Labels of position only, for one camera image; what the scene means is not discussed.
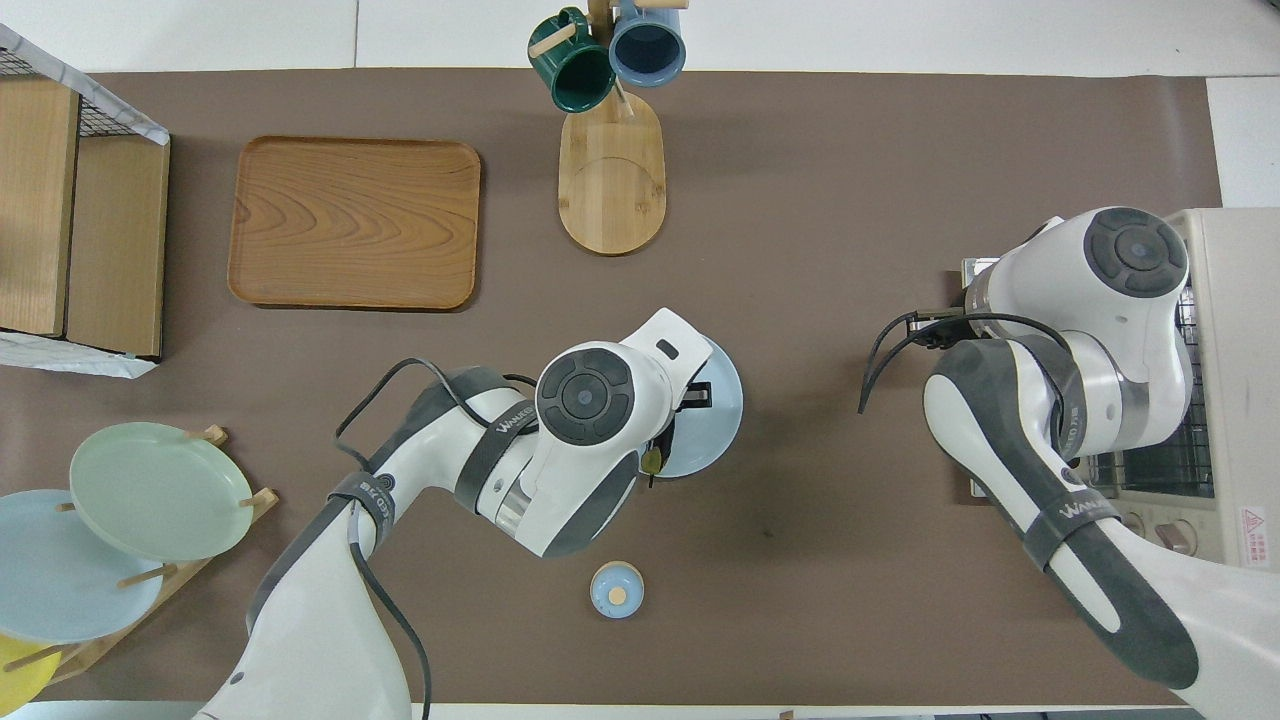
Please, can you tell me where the wooden serving tray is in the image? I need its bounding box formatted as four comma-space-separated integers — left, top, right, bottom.
228, 136, 482, 311

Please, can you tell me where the small blue bell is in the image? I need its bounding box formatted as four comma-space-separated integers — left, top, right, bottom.
589, 561, 645, 620

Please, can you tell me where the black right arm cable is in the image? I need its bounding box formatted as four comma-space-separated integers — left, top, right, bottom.
858, 312, 1046, 416

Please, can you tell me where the brown table mat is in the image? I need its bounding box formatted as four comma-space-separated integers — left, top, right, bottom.
0, 68, 1266, 707

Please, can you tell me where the pale blue racked plate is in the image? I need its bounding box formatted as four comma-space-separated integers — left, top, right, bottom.
0, 489, 166, 645

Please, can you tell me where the yellow racked plate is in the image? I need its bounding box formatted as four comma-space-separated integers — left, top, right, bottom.
0, 633, 63, 716

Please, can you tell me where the dark green mug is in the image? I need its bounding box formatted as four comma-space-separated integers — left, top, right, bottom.
528, 8, 616, 114

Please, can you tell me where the cream toaster oven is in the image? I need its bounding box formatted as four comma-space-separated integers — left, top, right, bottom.
962, 208, 1280, 581

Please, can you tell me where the light blue round plate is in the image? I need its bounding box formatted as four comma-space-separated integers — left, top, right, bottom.
650, 338, 744, 479

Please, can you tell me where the wooden plate rack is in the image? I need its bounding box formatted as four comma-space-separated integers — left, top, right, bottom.
5, 425, 280, 686

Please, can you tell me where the pale green racked plate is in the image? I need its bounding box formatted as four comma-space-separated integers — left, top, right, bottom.
69, 421, 255, 563

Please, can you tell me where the blue mug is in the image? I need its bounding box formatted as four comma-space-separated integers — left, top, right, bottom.
608, 0, 688, 88

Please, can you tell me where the wooden mug tree stand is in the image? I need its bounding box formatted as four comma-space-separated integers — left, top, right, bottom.
528, 0, 691, 257

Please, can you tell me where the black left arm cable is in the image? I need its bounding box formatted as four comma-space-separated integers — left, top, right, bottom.
333, 357, 541, 720

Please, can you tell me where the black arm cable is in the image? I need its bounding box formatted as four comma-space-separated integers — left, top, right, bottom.
858, 312, 1046, 416
333, 357, 541, 720

